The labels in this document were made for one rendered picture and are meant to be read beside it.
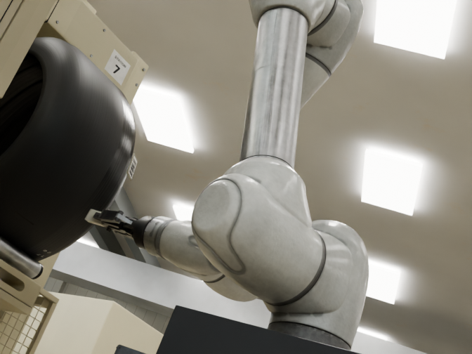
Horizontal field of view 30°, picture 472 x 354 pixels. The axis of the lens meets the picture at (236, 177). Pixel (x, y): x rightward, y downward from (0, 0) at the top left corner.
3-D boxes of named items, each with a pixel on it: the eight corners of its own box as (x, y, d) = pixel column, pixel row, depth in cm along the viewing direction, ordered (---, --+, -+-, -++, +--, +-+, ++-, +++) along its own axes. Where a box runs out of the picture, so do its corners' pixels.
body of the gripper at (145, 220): (175, 230, 199) (147, 222, 205) (153, 211, 193) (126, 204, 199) (159, 258, 197) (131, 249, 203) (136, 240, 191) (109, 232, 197)
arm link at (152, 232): (172, 212, 189) (153, 207, 193) (152, 248, 187) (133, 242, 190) (194, 232, 196) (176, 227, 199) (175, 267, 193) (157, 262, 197)
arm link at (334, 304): (370, 357, 157) (396, 247, 167) (312, 316, 146) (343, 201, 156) (299, 353, 168) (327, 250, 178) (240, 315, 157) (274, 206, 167)
